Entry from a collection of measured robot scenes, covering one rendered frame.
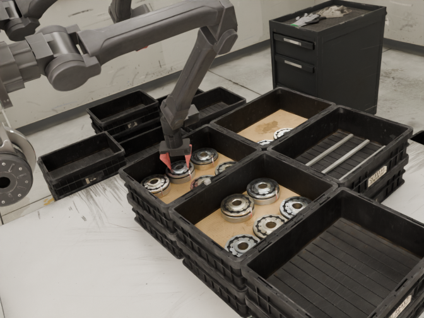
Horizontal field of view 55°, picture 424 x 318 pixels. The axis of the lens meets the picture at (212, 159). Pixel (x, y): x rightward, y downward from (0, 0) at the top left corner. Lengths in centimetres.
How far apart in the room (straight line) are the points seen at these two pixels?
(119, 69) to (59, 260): 297
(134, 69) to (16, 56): 353
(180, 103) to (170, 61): 326
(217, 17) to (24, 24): 58
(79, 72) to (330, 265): 76
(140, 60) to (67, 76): 350
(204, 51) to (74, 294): 82
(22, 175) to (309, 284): 76
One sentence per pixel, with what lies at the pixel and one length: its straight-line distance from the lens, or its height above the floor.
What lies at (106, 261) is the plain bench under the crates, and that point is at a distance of 143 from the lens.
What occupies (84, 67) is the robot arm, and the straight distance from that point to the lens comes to 83.
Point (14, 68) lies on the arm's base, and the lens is 80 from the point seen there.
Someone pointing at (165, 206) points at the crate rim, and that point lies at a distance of 119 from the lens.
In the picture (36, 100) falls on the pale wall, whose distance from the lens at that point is 411.
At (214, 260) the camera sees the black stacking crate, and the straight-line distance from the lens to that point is 111.
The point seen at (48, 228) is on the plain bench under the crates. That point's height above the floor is 70.
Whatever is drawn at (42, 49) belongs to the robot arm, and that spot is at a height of 147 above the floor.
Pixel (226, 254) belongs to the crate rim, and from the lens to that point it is 101.
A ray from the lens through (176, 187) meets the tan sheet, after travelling 142.
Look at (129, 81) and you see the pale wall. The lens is 431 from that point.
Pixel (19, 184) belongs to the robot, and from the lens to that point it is 115.
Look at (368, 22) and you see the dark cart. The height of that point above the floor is 84.
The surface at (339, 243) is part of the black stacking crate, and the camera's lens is 118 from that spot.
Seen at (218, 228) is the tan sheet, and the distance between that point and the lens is 123.
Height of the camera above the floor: 166
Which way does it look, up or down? 33 degrees down
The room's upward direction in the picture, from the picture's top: 9 degrees counter-clockwise
